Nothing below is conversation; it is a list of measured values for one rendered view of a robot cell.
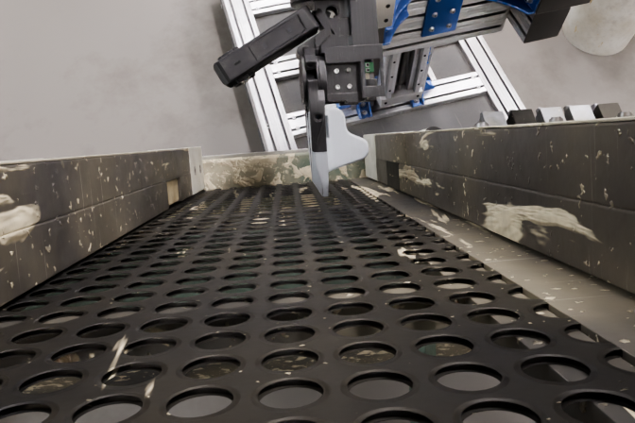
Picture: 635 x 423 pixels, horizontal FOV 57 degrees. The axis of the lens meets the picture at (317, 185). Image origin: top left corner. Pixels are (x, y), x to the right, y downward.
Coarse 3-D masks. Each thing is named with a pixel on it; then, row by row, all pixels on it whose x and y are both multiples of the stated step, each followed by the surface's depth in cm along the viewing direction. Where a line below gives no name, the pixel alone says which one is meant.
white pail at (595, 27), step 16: (592, 0) 218; (608, 0) 213; (624, 0) 210; (576, 16) 229; (592, 16) 222; (608, 16) 218; (624, 16) 216; (576, 32) 232; (592, 32) 227; (608, 32) 224; (624, 32) 224; (592, 48) 233; (608, 48) 231
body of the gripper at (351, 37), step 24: (312, 0) 59; (336, 0) 59; (360, 0) 59; (336, 24) 60; (360, 24) 59; (312, 48) 58; (336, 48) 58; (360, 48) 58; (336, 72) 59; (360, 72) 61; (336, 96) 59; (360, 96) 59
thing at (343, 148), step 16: (336, 112) 60; (336, 128) 60; (336, 144) 60; (352, 144) 60; (368, 144) 60; (320, 160) 59; (336, 160) 60; (352, 160) 60; (320, 176) 60; (320, 192) 62
